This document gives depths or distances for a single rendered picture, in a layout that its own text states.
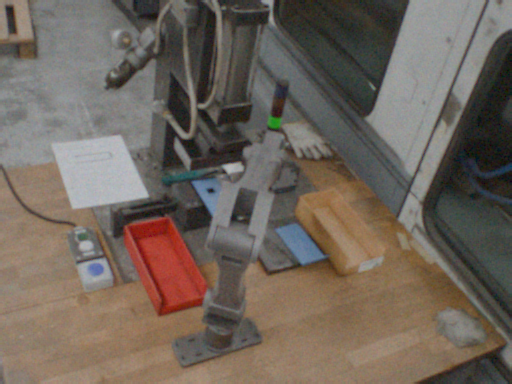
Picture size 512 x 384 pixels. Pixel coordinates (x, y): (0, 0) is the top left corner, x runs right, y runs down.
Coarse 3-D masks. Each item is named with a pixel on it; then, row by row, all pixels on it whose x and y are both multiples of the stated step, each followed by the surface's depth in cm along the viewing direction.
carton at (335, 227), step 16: (320, 192) 170; (336, 192) 172; (304, 208) 166; (320, 208) 175; (336, 208) 173; (304, 224) 168; (320, 224) 160; (336, 224) 171; (352, 224) 167; (320, 240) 162; (336, 240) 166; (352, 240) 167; (368, 240) 162; (336, 256) 156; (352, 256) 162; (368, 256) 163; (352, 272) 157
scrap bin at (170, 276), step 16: (144, 224) 152; (160, 224) 155; (128, 240) 149; (144, 240) 155; (160, 240) 156; (176, 240) 152; (144, 256) 151; (160, 256) 151; (176, 256) 152; (144, 272) 141; (160, 272) 147; (176, 272) 148; (192, 272) 146; (160, 288) 144; (176, 288) 144; (192, 288) 145; (160, 304) 135; (176, 304) 138; (192, 304) 140
